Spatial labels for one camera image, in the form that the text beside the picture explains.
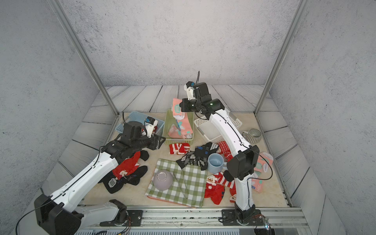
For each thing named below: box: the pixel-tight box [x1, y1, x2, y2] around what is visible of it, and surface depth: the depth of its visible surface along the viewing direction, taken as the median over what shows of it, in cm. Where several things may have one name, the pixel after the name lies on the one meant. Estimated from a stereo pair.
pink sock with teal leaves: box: [167, 97, 193, 139], surface depth 91 cm
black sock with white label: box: [97, 165, 148, 194], surface depth 85 cm
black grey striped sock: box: [175, 151, 209, 171], surface depth 93 cm
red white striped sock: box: [168, 142, 191, 155], surface depth 98 cm
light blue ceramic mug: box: [207, 152, 228, 174], surface depth 89 cm
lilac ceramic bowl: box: [152, 169, 173, 191], surface depth 84 cm
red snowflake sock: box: [204, 182, 226, 205], surface depth 82 cm
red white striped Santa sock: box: [206, 171, 237, 195], surface depth 86 cm
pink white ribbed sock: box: [167, 123, 185, 139], surface depth 106 cm
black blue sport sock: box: [194, 141, 219, 158], surface depth 95 cm
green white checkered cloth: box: [144, 158, 208, 208], surface depth 84 cm
